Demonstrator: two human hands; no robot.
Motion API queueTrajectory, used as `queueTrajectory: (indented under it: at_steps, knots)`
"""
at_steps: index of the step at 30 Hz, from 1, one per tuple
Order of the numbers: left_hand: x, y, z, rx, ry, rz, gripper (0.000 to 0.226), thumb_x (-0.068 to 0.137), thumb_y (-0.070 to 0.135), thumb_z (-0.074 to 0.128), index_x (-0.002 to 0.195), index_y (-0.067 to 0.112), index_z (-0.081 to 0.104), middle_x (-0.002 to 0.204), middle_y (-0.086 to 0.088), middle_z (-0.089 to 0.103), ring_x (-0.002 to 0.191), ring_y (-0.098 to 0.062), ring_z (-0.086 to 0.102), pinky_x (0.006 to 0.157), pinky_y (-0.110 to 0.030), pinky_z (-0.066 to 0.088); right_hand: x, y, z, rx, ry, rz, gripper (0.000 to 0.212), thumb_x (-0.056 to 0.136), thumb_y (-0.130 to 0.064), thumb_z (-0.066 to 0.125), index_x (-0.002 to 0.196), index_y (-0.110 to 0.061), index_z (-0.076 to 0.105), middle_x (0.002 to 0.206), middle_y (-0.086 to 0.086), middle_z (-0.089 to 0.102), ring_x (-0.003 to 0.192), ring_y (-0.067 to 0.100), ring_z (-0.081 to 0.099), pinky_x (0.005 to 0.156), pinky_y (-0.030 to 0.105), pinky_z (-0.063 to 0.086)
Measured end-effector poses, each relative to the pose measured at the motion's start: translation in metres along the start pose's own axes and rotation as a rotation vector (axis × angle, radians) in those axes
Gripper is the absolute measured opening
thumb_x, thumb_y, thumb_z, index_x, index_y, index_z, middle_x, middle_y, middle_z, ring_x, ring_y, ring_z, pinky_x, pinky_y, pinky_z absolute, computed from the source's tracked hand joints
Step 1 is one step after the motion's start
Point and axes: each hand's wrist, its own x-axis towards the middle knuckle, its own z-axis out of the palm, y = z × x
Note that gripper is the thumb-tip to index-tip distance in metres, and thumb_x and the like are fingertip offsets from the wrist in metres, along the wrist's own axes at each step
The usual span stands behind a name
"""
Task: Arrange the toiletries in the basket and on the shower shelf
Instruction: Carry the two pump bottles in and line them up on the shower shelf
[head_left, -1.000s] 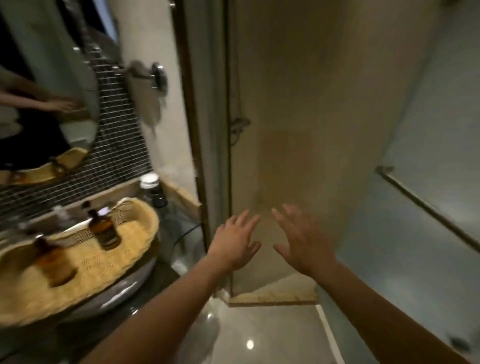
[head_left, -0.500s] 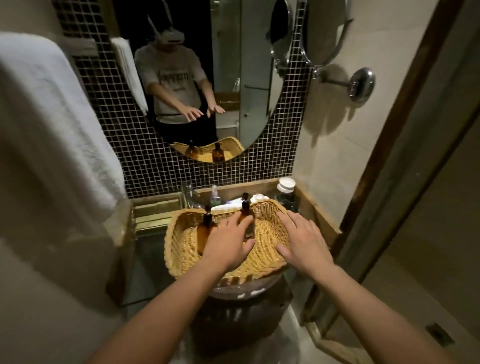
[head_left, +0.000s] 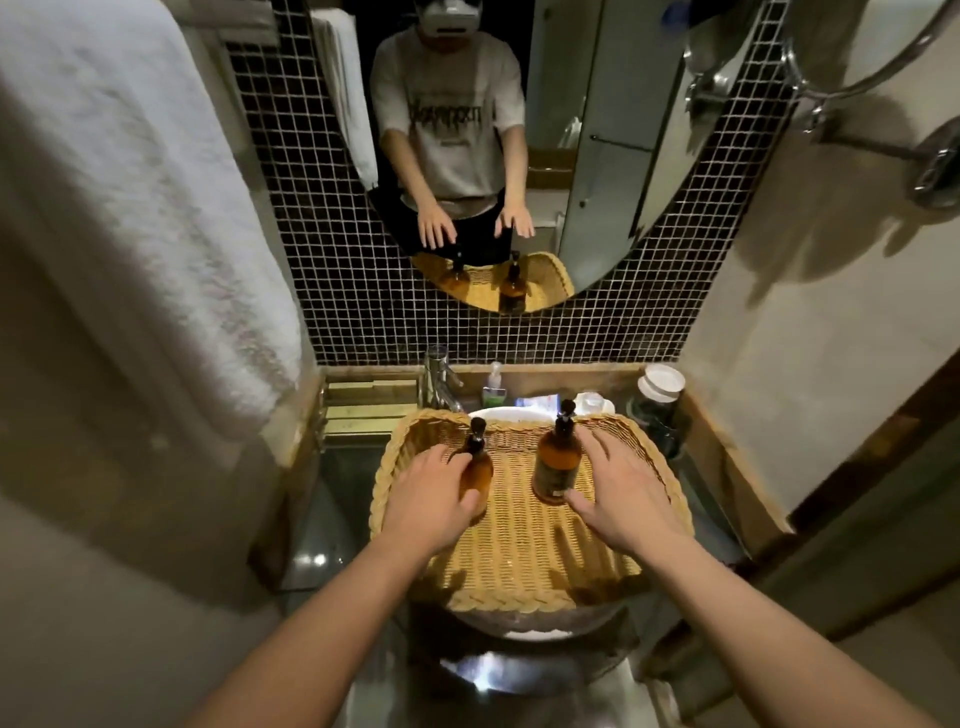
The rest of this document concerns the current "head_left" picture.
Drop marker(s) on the chrome sink faucet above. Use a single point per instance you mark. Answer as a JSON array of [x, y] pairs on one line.
[[439, 379]]

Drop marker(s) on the wall mirror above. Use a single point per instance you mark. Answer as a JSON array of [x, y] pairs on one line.
[[600, 112]]

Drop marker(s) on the person's right forearm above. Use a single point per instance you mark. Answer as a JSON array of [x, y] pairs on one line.
[[772, 645]]

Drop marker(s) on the white round cup lid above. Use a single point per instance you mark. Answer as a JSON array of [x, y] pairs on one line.
[[649, 391], [666, 377]]

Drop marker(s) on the glass tumbler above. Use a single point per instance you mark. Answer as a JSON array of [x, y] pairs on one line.
[[664, 442], [645, 412]]

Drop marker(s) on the woven wicker basket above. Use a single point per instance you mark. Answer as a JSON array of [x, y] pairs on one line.
[[517, 547]]

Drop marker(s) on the person's right hand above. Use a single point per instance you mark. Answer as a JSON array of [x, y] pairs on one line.
[[630, 502]]

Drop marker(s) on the person's left hand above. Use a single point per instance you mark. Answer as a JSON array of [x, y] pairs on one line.
[[427, 510]]

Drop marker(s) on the person's left forearm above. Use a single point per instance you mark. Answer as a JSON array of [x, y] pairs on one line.
[[315, 645]]

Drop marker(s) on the white blue sachet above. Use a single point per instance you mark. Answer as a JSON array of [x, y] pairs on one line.
[[538, 405]]

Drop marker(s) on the long beige box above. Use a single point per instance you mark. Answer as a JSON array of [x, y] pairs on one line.
[[371, 412], [364, 427]]

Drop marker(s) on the white scalloped soap dish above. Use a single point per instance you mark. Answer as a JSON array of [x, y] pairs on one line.
[[609, 409]]

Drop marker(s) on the white hanging towel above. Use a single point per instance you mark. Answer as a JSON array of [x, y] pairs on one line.
[[135, 225]]

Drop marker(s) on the clear hand soap pump bottle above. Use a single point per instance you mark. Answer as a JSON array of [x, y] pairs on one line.
[[493, 390]]

